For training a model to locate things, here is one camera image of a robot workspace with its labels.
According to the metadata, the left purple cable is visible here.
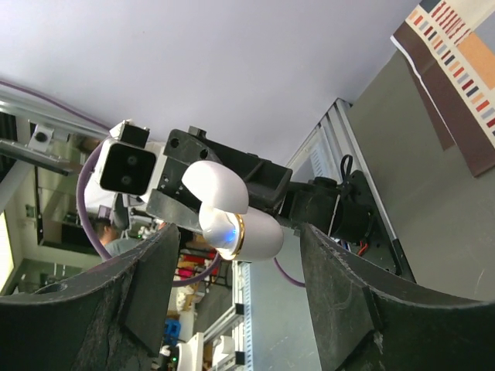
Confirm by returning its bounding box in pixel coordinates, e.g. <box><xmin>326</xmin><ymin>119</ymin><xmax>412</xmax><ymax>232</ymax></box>
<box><xmin>0</xmin><ymin>79</ymin><xmax>306</xmax><ymax>288</ymax></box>

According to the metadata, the patchwork orange placemat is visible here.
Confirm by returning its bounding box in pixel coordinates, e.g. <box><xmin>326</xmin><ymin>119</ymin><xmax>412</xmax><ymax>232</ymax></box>
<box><xmin>391</xmin><ymin>1</ymin><xmax>494</xmax><ymax>177</ymax></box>

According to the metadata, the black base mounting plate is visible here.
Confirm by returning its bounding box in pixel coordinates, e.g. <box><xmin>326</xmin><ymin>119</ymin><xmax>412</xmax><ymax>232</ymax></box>
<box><xmin>344</xmin><ymin>170</ymin><xmax>416</xmax><ymax>283</ymax></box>

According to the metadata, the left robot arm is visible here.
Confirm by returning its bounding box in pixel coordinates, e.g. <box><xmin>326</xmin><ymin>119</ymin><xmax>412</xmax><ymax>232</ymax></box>
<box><xmin>146</xmin><ymin>128</ymin><xmax>379</xmax><ymax>244</ymax></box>

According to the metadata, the aluminium frame rail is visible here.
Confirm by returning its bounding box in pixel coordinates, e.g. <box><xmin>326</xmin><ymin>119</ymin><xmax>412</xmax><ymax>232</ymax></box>
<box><xmin>0</xmin><ymin>88</ymin><xmax>387</xmax><ymax>371</ymax></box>

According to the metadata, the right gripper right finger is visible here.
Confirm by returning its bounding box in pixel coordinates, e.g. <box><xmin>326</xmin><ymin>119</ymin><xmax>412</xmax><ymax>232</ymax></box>
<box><xmin>300</xmin><ymin>225</ymin><xmax>494</xmax><ymax>370</ymax></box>

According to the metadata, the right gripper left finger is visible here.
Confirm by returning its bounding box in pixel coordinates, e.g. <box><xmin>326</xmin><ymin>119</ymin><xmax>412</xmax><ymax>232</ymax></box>
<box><xmin>1</xmin><ymin>224</ymin><xmax>180</xmax><ymax>370</ymax></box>

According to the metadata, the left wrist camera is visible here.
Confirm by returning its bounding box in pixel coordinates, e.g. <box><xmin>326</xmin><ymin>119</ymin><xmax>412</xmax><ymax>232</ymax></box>
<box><xmin>94</xmin><ymin>120</ymin><xmax>157</xmax><ymax>196</ymax></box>

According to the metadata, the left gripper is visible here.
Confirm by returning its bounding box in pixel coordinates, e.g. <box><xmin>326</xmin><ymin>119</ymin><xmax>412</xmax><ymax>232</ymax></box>
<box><xmin>145</xmin><ymin>129</ymin><xmax>292</xmax><ymax>233</ymax></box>

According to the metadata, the white charging case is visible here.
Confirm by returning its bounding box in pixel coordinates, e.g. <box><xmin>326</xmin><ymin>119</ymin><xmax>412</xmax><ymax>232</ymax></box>
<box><xmin>182</xmin><ymin>161</ymin><xmax>284</xmax><ymax>262</ymax></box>

